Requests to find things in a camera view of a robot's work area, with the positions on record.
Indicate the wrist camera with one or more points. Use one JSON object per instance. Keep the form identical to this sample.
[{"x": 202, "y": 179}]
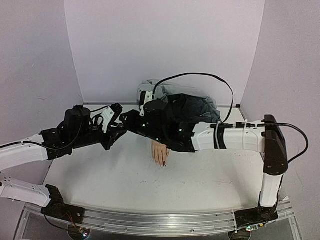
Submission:
[
  {"x": 145, "y": 97},
  {"x": 110, "y": 115}
]

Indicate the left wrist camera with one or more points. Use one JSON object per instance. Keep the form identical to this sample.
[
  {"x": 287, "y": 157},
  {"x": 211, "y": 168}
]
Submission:
[{"x": 110, "y": 115}]

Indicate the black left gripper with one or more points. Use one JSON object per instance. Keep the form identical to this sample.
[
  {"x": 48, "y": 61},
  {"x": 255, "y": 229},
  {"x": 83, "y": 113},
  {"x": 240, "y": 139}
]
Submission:
[{"x": 114, "y": 132}]

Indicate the mannequin hand with long nails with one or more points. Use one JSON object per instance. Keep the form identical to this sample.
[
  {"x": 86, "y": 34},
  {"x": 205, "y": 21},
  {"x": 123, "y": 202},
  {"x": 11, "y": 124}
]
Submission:
[{"x": 160, "y": 153}]

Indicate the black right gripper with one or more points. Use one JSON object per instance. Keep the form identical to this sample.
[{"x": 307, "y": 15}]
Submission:
[{"x": 139, "y": 121}]

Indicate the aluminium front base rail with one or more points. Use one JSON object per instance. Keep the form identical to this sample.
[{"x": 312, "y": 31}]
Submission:
[{"x": 71, "y": 222}]

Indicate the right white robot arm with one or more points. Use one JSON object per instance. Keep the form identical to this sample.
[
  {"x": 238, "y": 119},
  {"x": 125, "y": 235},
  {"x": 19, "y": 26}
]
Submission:
[{"x": 262, "y": 136}]

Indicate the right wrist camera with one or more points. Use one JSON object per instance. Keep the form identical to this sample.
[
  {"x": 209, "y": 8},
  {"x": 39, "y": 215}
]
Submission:
[{"x": 145, "y": 97}]

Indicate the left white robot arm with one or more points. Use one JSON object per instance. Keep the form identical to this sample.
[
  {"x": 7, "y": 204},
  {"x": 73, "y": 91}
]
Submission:
[{"x": 78, "y": 129}]

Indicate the grey and black jacket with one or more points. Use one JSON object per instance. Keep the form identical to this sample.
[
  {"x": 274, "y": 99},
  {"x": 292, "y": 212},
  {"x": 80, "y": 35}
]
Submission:
[{"x": 187, "y": 104}]

